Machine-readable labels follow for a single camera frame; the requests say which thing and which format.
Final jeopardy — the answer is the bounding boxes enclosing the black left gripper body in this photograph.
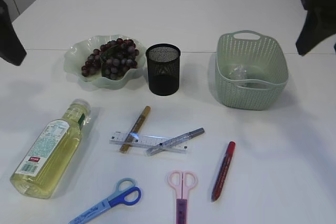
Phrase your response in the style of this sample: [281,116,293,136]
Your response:
[0,0,27,66]

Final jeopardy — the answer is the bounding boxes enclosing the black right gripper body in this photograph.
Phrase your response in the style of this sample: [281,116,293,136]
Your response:
[296,0,335,56]

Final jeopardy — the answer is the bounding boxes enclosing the purple grape bunch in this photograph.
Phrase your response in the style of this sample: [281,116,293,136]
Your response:
[81,38,140,80]

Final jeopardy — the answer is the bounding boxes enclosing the clear plastic sheet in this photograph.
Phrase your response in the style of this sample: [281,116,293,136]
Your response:
[228,64,262,80]

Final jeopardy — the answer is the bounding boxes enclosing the yellow tea bottle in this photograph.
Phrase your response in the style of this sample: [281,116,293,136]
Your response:
[10,99,91,199]

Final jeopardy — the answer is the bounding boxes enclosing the green wavy glass plate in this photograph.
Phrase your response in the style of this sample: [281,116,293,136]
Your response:
[64,35,146,89]

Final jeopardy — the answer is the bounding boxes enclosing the green woven plastic basket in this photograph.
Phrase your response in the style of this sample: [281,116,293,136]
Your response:
[215,30,289,110]

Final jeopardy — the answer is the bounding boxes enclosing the clear plastic ruler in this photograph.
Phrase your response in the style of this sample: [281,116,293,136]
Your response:
[109,131,189,153]

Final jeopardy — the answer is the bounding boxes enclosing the gold marker pen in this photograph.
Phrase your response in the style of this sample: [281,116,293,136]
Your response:
[119,106,151,153]

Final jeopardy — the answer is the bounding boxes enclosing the black mesh pen cup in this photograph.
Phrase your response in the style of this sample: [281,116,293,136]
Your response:
[145,44,181,96]

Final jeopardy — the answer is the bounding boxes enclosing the silver marker pen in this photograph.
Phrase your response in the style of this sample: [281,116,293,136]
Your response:
[146,128,205,156]

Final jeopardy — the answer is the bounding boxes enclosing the red marker pen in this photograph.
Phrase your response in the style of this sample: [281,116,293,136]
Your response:
[211,141,236,202]

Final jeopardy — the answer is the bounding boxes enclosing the blue scissors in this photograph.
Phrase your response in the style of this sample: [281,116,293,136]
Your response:
[69,178,142,224]

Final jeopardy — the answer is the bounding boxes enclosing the pink scissors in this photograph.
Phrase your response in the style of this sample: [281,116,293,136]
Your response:
[167,170,198,224]

